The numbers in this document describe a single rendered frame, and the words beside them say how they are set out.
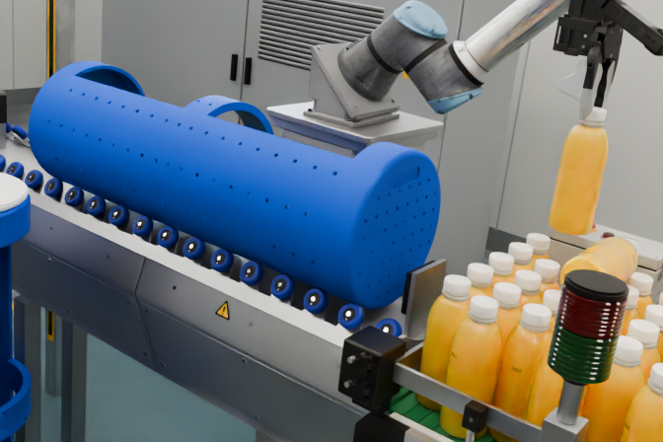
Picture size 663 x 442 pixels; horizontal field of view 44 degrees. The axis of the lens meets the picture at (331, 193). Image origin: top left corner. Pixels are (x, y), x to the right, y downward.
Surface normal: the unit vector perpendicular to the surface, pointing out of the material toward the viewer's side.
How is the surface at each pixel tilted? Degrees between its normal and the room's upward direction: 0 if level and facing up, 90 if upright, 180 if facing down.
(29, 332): 90
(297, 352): 70
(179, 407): 0
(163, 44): 90
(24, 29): 90
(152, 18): 90
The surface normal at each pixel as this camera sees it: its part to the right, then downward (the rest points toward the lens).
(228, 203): -0.60, 0.15
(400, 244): 0.79, 0.26
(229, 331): -0.54, -0.15
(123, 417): 0.11, -0.95
